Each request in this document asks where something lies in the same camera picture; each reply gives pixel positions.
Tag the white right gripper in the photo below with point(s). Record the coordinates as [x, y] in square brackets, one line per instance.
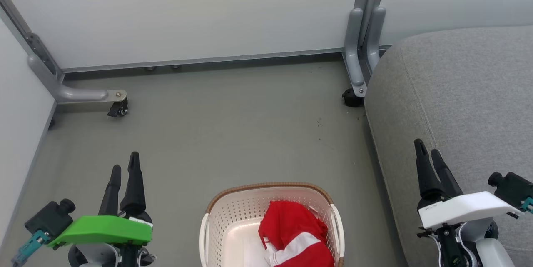
[466, 208]

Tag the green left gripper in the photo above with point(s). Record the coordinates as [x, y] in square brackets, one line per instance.
[104, 229]

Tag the red and white garment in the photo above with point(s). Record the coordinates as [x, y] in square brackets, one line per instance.
[291, 225]

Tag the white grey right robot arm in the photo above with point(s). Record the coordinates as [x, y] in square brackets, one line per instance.
[495, 254]

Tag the grey fabric sofa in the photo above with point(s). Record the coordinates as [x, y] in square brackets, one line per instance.
[458, 92]

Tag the black caster wheel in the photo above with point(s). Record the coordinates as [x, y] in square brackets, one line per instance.
[352, 98]
[118, 108]

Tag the white perforated laundry basket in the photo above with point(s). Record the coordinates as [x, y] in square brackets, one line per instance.
[233, 225]

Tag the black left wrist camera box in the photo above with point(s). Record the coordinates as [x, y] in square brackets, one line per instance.
[50, 217]

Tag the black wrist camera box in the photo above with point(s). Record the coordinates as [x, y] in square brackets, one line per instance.
[50, 217]
[514, 190]

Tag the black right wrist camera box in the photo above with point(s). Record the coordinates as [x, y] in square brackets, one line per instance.
[514, 190]

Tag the grey partition frame foot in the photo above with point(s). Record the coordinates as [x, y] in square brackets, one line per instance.
[79, 94]
[357, 50]

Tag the grey partition bottom rail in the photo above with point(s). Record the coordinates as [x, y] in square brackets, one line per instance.
[208, 61]

